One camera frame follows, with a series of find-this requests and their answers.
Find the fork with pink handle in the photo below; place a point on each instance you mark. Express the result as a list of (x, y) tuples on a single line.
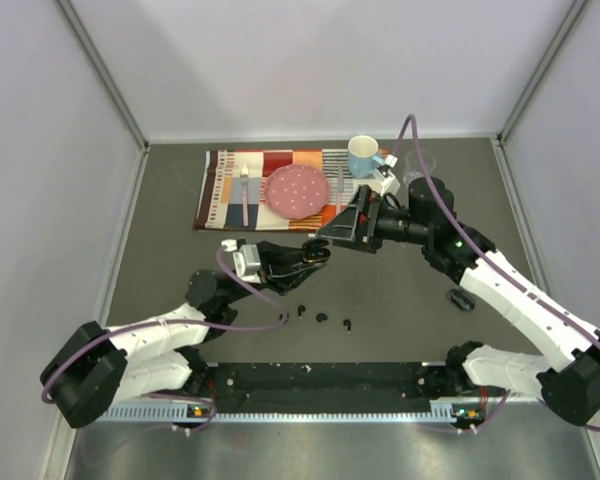
[(244, 178)]

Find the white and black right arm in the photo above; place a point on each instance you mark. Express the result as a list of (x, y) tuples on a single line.
[(565, 372)]

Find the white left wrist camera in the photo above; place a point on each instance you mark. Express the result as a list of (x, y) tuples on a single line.
[(246, 259)]

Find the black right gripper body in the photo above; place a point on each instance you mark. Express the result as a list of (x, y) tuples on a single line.
[(385, 223)]

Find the aluminium frame rail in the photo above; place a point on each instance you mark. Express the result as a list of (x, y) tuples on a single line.
[(85, 393)]

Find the black marbled earbud case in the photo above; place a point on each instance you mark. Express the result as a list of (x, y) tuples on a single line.
[(461, 299)]

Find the clear drinking glass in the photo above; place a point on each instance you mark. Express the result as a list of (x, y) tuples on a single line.
[(416, 165)]

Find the colourful patchwork placemat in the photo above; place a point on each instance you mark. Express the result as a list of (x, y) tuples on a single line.
[(220, 204)]

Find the light blue mug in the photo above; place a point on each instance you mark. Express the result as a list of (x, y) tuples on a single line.
[(364, 156)]

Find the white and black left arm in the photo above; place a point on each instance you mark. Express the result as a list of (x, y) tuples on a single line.
[(217, 301)]

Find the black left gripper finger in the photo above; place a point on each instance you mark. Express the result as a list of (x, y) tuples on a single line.
[(300, 274), (285, 251)]

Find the pink dotted plate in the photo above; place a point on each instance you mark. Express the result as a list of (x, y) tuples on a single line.
[(296, 191)]

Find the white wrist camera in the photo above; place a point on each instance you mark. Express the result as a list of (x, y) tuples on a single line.
[(384, 175), (246, 259)]

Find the knife with pink handle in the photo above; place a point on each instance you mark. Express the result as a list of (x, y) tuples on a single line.
[(339, 188)]

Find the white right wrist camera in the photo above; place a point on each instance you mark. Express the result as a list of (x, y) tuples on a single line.
[(384, 175)]

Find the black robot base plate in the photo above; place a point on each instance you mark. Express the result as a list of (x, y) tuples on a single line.
[(333, 388)]

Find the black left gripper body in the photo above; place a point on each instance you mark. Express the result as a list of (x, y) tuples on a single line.
[(266, 270)]

